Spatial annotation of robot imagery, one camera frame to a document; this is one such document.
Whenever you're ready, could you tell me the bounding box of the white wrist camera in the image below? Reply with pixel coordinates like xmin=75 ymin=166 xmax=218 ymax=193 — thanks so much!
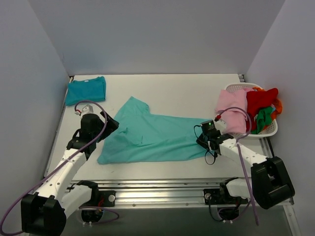
xmin=214 ymin=115 xmax=227 ymax=133
xmin=74 ymin=105 xmax=94 ymax=117

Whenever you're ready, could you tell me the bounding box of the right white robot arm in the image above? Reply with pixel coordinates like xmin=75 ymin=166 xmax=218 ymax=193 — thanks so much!
xmin=196 ymin=120 xmax=295 ymax=209

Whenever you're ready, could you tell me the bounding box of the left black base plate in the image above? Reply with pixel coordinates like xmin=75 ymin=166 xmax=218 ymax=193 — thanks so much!
xmin=82 ymin=190 xmax=116 ymax=207

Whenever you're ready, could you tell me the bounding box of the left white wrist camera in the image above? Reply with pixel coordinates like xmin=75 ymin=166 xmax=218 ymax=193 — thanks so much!
xmin=74 ymin=105 xmax=94 ymax=117

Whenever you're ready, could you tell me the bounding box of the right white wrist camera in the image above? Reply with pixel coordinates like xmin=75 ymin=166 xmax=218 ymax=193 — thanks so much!
xmin=214 ymin=115 xmax=227 ymax=133

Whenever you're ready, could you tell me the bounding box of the aluminium rail frame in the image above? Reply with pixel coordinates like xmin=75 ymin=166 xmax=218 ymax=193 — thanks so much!
xmin=26 ymin=179 xmax=293 ymax=211

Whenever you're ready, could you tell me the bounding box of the orange t shirt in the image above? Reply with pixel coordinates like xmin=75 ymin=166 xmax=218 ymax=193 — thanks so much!
xmin=251 ymin=86 xmax=283 ymax=116

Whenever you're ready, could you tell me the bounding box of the red t shirt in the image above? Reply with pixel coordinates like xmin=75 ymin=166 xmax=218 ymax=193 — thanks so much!
xmin=246 ymin=88 xmax=279 ymax=131

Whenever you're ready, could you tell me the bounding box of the folded teal t shirt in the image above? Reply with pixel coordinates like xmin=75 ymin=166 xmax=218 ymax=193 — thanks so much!
xmin=65 ymin=76 xmax=106 ymax=106

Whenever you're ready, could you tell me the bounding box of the pink t shirt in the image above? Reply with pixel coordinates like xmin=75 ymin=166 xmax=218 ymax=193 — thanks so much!
xmin=215 ymin=89 xmax=247 ymax=134

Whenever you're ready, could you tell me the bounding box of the mint green t shirt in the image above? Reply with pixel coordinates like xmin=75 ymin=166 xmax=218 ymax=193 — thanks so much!
xmin=97 ymin=97 xmax=206 ymax=165

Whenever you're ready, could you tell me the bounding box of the white plastic laundry basket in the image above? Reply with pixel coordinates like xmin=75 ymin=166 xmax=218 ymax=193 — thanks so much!
xmin=225 ymin=83 xmax=278 ymax=139

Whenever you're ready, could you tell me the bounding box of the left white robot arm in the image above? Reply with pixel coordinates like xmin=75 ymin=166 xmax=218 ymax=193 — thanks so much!
xmin=21 ymin=111 xmax=119 ymax=236

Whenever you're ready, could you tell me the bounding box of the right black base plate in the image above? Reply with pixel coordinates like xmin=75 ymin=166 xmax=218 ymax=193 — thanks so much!
xmin=203 ymin=188 xmax=248 ymax=205

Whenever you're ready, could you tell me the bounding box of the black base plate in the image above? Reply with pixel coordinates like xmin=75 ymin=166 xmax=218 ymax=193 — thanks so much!
xmin=203 ymin=188 xmax=248 ymax=205
xmin=82 ymin=190 xmax=116 ymax=207

